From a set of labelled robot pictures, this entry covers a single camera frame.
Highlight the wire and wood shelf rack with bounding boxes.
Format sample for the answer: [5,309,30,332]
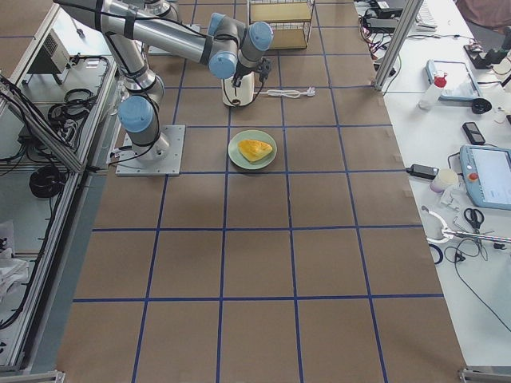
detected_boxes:
[247,0,316,51]

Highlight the black scissors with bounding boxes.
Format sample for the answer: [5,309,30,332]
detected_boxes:
[463,207,485,234]

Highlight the blue teach pendant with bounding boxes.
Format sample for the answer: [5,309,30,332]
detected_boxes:
[447,144,510,211]

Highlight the black power adapter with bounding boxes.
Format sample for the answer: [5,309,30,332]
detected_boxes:
[406,164,439,180]

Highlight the light green plate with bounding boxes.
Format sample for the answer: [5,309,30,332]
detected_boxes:
[228,129,277,170]

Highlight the white two-slot toaster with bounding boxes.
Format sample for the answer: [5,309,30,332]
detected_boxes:
[221,73,255,107]

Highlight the aluminium frame post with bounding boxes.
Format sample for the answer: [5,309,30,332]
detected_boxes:
[373,0,423,91]

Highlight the white squeeze bottle red cap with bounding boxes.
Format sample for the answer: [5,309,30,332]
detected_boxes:
[418,73,447,111]

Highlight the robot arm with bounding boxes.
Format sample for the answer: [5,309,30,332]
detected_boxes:
[58,1,274,162]

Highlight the white power cord with plug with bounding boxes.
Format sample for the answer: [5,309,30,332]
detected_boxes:
[252,87,318,101]

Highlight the golden triangular pastry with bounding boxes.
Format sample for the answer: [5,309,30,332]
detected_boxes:
[237,140,273,163]

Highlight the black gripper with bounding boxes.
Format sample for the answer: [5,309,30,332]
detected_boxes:
[232,57,271,88]

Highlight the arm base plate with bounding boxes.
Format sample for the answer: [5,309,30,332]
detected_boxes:
[115,124,185,176]

